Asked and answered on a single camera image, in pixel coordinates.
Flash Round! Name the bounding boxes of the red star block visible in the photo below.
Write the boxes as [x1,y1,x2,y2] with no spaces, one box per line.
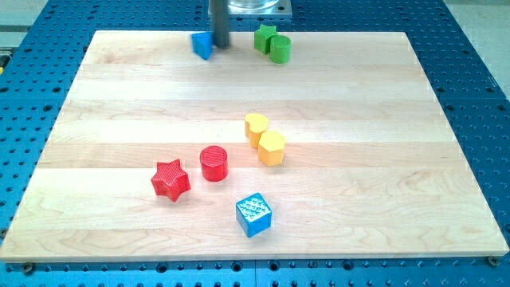
[151,159,190,202]

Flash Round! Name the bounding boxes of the yellow heart block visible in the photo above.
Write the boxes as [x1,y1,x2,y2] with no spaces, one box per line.
[245,113,269,148]

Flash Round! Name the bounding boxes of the green cylinder block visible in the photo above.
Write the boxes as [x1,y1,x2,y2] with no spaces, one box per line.
[269,35,292,64]

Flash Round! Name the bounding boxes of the red cylinder block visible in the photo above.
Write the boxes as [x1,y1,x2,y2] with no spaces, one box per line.
[199,145,228,182]

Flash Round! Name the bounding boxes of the light wooden board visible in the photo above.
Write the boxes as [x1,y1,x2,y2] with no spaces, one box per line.
[1,30,508,262]

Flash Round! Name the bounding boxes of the blue triangle block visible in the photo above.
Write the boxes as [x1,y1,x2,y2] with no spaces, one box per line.
[191,31,213,61]

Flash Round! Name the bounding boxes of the yellow hexagon block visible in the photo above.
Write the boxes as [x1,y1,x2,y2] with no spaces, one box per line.
[258,131,286,166]

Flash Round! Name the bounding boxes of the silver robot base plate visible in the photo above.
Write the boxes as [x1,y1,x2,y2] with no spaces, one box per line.
[227,0,292,19]

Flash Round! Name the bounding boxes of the green star block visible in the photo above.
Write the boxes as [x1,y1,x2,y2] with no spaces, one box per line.
[253,24,278,54]

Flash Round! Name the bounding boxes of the blue cube block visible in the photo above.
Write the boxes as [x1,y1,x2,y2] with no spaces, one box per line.
[235,193,273,238]

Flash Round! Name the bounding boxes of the blue perforated metal table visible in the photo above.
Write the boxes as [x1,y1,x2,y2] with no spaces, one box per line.
[1,0,509,286]

